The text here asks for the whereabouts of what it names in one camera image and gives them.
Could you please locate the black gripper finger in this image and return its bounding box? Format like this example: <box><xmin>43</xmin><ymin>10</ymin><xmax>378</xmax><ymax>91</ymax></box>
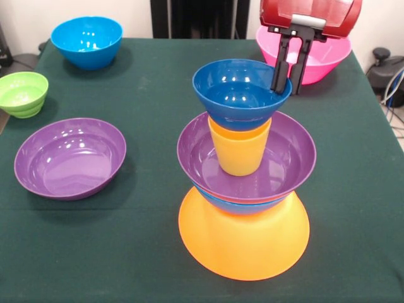
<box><xmin>289</xmin><ymin>36</ymin><xmax>316</xmax><ymax>96</ymax></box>
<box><xmin>270</xmin><ymin>33</ymin><xmax>296</xmax><ymax>95</ymax></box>

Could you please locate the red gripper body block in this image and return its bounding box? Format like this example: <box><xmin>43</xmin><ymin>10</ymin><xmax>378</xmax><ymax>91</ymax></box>
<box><xmin>259</xmin><ymin>0</ymin><xmax>364</xmax><ymax>42</ymax></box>

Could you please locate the small dark blue bowl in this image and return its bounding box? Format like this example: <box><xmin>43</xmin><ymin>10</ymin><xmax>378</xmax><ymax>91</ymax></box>
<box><xmin>192</xmin><ymin>58</ymin><xmax>293</xmax><ymax>131</ymax></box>

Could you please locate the orange cup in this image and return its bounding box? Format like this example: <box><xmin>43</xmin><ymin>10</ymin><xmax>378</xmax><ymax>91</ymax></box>
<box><xmin>207</xmin><ymin>116</ymin><xmax>273</xmax><ymax>140</ymax></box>

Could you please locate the yellow cup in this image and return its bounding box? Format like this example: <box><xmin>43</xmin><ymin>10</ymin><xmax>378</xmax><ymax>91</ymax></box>
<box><xmin>208</xmin><ymin>132</ymin><xmax>271</xmax><ymax>177</ymax></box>

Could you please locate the purple shallow bowl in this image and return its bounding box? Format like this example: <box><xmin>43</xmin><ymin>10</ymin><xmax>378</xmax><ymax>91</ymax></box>
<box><xmin>176</xmin><ymin>110</ymin><xmax>318</xmax><ymax>203</ymax></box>
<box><xmin>13</xmin><ymin>117</ymin><xmax>128</xmax><ymax>201</ymax></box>

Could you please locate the light blue bowl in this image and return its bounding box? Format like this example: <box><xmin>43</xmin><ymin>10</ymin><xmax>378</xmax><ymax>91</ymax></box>
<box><xmin>192</xmin><ymin>184</ymin><xmax>294</xmax><ymax>216</ymax></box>
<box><xmin>50</xmin><ymin>16</ymin><xmax>124</xmax><ymax>71</ymax></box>

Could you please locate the large orange bowl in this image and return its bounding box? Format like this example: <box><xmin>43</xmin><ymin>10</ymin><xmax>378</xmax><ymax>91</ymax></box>
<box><xmin>178</xmin><ymin>186</ymin><xmax>311</xmax><ymax>282</ymax></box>

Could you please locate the large pink bowl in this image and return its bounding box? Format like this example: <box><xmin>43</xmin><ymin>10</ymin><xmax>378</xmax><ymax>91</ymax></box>
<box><xmin>254</xmin><ymin>25</ymin><xmax>353</xmax><ymax>86</ymax></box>

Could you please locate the small green bowl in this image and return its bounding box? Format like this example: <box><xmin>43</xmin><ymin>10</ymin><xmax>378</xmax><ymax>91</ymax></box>
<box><xmin>0</xmin><ymin>71</ymin><xmax>49</xmax><ymax>119</ymax></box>

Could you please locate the dark green tablecloth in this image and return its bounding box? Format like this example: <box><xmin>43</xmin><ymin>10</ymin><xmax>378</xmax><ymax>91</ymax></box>
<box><xmin>0</xmin><ymin>37</ymin><xmax>404</xmax><ymax>303</ymax></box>

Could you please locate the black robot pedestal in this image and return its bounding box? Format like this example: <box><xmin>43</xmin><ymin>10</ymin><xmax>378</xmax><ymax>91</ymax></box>
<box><xmin>150</xmin><ymin>0</ymin><xmax>251</xmax><ymax>39</ymax></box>

